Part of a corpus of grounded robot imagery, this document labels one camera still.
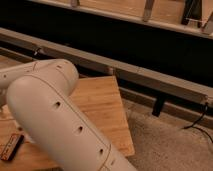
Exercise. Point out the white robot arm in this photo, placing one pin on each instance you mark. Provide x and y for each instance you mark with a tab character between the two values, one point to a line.
38	96

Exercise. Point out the black orange snack bar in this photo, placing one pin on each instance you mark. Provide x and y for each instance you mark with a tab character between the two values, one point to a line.
11	147

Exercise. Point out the grey metal rail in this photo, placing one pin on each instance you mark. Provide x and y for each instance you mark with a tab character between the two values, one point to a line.
145	77

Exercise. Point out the black rail bracket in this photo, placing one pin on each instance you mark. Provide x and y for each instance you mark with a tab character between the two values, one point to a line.
158	106

